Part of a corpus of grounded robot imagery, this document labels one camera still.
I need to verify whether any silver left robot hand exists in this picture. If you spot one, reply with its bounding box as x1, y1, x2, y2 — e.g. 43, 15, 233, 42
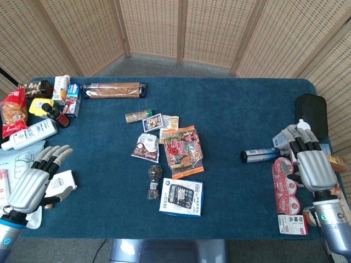
7, 144, 75, 215

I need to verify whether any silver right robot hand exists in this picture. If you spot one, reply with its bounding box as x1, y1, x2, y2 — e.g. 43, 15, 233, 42
279, 125, 338, 193

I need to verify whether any orange snack packet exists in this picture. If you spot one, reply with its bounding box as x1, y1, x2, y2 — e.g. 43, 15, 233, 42
163, 125, 205, 180

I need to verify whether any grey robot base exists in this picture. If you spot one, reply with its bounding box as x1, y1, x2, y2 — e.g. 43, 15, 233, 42
109, 238, 229, 263

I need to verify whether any orange brown small box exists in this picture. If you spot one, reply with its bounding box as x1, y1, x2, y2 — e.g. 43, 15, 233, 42
327, 154, 348, 173

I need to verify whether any red white tube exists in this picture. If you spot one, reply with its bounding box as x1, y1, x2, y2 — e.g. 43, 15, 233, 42
0, 169, 10, 209

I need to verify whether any white printed paper bag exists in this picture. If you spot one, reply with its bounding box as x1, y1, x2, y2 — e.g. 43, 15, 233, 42
0, 140, 46, 230

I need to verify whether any red yogurt cup pack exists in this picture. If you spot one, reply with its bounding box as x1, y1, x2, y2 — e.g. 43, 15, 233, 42
271, 157, 301, 215

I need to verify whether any brown tape roll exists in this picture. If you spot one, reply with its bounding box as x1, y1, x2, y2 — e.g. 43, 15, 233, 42
302, 206, 319, 227

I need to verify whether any pale blue white box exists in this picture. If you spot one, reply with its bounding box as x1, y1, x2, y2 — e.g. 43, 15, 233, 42
271, 128, 292, 150

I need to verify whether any white round cap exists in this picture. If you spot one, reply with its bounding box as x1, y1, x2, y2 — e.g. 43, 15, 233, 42
297, 118, 312, 131

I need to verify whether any white plastic bottle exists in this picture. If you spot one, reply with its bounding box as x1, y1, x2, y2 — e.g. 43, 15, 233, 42
1, 118, 59, 152

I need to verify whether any black spray can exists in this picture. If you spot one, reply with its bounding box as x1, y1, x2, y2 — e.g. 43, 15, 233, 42
240, 147, 286, 164

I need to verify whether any black zip case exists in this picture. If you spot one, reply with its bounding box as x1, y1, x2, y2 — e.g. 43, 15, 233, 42
295, 93, 329, 141

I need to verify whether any red white small box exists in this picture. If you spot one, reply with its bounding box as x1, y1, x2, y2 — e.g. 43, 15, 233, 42
277, 214, 309, 236

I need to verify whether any red snack bag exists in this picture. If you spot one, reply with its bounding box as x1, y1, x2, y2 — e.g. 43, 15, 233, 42
0, 88, 29, 139

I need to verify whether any dark sauce bottle red label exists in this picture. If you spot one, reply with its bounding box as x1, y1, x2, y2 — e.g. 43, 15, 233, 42
41, 102, 71, 129

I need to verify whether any blue tablecloth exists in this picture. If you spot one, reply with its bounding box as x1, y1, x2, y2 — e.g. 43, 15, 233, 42
16, 76, 343, 241

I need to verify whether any blue white carton box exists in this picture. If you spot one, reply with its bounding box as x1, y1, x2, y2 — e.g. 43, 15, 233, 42
63, 83, 82, 118

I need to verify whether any brown jar of nuts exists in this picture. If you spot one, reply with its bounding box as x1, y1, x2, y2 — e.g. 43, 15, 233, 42
18, 79, 54, 99

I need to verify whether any white orange small bottle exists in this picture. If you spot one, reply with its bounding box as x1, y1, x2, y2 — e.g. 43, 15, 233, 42
52, 75, 71, 106

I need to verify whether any white coffee bean pouch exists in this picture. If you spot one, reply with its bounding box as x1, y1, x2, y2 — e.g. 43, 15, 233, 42
131, 133, 160, 164

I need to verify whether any glass pepper grinder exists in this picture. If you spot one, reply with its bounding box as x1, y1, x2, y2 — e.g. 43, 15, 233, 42
146, 164, 163, 201

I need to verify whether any spice jar with green cap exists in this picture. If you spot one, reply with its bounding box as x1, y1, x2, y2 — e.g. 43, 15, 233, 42
124, 108, 153, 124

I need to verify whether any long brown wrapped package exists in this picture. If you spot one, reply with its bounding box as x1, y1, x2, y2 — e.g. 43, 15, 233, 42
82, 82, 148, 99

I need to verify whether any blue white calculator box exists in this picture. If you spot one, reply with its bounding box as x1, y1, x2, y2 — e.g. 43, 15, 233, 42
158, 178, 205, 218

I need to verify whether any small playing card box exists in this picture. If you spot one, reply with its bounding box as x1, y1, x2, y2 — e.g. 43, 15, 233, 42
141, 113, 164, 133

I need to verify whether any woven folding screen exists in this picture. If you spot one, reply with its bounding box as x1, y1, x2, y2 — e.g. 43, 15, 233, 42
0, 0, 351, 198

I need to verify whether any black floor cable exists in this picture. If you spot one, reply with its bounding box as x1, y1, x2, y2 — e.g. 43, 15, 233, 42
92, 238, 108, 261

